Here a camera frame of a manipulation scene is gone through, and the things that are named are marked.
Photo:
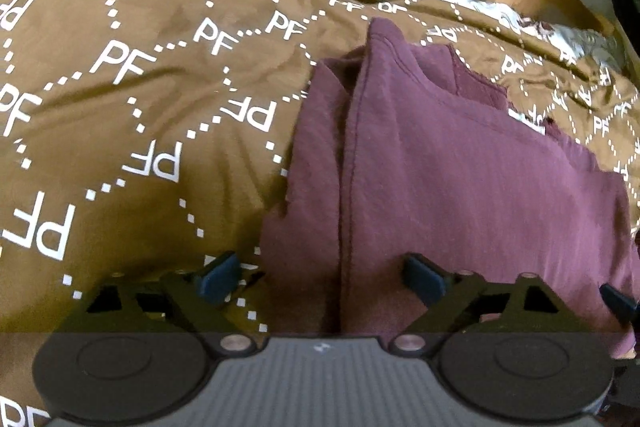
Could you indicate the maroon long-sleeve shirt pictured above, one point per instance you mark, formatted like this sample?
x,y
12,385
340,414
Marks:
x,y
450,182

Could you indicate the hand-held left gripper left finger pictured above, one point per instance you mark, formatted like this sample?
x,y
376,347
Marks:
x,y
218,280

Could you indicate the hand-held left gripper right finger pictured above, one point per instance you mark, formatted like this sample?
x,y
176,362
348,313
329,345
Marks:
x,y
425,283

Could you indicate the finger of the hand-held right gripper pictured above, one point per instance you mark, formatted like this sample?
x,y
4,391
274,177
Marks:
x,y
617,303

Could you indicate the brown printed blanket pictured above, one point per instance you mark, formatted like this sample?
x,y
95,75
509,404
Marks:
x,y
125,107

